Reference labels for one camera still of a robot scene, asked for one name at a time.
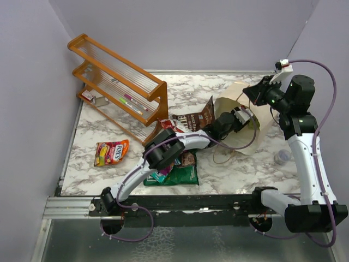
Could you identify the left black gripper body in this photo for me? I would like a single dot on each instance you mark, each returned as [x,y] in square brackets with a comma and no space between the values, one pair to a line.
[236,125]

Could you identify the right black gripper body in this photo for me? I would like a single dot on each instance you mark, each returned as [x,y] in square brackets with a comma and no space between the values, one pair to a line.
[273,94]

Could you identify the beige paper bag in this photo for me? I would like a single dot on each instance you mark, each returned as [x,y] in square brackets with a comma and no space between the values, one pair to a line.
[245,141]

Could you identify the brown sea salt bag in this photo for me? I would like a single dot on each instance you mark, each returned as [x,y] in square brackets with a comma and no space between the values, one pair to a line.
[198,120]

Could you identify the green chips bag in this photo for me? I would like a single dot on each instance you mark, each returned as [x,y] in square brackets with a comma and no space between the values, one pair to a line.
[183,173]

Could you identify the red chips bag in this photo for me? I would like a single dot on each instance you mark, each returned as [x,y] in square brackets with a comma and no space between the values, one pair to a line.
[167,123]

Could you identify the teal snack bag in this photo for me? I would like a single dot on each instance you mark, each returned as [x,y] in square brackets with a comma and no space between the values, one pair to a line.
[159,177]

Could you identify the orange red snack bag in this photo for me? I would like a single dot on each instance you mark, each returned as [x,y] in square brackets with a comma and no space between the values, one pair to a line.
[110,153]

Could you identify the yellow green snack bag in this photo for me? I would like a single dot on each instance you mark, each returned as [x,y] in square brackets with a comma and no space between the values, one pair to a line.
[253,123]

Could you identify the purple snack bag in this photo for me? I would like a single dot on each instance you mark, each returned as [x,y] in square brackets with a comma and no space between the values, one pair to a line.
[168,169]

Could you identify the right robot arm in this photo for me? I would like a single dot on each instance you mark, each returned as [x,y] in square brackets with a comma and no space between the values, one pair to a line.
[317,210]

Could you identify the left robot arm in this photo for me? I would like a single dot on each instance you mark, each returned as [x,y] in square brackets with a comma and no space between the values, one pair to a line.
[167,146]

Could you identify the small clear purple cup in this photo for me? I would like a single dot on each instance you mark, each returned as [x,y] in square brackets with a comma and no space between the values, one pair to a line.
[282,157]

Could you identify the orange wooden shelf rack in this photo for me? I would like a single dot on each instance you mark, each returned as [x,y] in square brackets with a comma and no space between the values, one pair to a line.
[107,74]

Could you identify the pink marker pen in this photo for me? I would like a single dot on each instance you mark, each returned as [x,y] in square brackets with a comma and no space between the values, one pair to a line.
[136,102]

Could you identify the green marker pen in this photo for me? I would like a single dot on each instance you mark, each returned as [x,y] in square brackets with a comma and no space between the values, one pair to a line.
[130,106]

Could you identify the red white small box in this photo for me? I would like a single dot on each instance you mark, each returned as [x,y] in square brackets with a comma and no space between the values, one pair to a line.
[87,95]

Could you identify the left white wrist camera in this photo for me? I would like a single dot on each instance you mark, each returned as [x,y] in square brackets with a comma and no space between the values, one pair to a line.
[243,114]

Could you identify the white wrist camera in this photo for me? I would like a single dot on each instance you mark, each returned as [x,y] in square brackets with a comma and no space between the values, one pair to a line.
[243,114]
[283,70]

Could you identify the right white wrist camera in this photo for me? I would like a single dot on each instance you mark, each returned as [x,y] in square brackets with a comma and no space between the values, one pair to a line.
[283,70]

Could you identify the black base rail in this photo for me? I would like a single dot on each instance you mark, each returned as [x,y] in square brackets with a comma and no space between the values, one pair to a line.
[167,210]

